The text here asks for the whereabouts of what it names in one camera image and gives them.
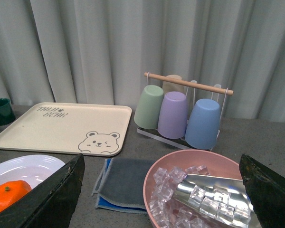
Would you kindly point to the metal ice scoop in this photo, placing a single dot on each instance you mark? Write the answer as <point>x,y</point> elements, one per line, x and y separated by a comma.
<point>221,200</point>

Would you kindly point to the white round plate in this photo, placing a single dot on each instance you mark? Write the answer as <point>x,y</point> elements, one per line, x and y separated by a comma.
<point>33,169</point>

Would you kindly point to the pink bowl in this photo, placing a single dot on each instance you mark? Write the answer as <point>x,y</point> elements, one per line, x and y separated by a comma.
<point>218,165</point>

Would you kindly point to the clear ice cubes pile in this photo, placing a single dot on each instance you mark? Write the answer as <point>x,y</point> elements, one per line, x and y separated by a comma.
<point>167,211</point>

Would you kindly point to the green cup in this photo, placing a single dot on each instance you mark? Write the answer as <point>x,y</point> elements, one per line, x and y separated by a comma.
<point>148,109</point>

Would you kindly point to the beige cup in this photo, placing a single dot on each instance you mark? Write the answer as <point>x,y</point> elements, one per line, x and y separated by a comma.
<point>170,87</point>

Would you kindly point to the grey curtain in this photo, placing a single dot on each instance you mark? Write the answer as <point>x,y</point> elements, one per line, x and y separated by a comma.
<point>96,51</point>

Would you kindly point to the dark green mug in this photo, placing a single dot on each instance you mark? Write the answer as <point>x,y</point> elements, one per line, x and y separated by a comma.
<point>6,113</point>

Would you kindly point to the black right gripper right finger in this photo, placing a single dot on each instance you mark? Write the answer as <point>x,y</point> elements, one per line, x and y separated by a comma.
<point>266,191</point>

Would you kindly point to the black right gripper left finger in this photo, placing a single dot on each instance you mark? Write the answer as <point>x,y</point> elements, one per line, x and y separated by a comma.
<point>52,203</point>

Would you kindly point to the purple cup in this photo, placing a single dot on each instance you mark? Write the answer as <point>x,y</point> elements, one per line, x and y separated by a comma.
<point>173,115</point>

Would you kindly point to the blue cup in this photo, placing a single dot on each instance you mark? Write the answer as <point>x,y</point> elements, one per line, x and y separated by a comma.
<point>203,125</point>

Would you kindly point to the grey cloth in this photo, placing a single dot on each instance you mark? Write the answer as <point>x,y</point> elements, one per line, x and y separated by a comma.
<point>126,180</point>

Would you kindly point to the orange mandarin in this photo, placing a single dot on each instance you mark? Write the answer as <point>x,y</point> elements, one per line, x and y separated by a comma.
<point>12,191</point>

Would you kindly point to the beige bear serving tray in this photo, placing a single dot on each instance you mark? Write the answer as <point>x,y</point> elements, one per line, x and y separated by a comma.
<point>90,129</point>

